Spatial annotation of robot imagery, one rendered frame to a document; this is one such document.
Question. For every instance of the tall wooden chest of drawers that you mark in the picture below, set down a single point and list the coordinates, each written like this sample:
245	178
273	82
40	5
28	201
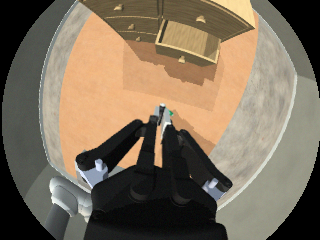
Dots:
240	8

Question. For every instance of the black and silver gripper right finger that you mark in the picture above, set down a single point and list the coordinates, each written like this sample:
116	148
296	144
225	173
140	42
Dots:
197	163

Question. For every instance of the brown wooden drawer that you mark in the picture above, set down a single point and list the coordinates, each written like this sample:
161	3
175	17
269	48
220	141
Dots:
141	36
178	37
195	12
106	8
143	24

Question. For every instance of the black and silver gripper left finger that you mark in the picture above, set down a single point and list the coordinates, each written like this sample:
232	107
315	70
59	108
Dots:
95	165

